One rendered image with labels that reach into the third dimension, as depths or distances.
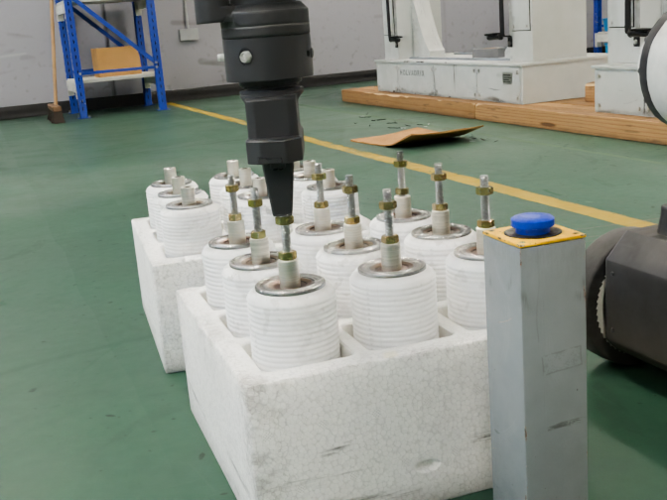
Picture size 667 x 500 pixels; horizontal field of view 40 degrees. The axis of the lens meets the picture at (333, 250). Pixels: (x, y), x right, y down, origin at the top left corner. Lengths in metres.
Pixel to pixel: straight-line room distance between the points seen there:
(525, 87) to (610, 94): 0.63
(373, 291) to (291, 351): 0.11
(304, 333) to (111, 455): 0.39
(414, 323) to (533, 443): 0.19
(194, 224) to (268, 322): 0.53
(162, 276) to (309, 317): 0.53
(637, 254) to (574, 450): 0.41
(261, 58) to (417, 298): 0.30
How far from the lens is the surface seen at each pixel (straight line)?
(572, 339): 0.89
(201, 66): 7.41
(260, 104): 0.90
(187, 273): 1.44
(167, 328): 1.46
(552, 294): 0.86
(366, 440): 0.98
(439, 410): 1.00
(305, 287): 0.95
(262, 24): 0.89
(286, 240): 0.96
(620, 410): 1.27
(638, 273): 1.26
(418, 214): 1.26
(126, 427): 1.31
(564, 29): 4.43
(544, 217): 0.87
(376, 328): 0.99
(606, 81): 3.81
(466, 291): 1.03
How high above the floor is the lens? 0.52
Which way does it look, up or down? 14 degrees down
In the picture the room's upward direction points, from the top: 5 degrees counter-clockwise
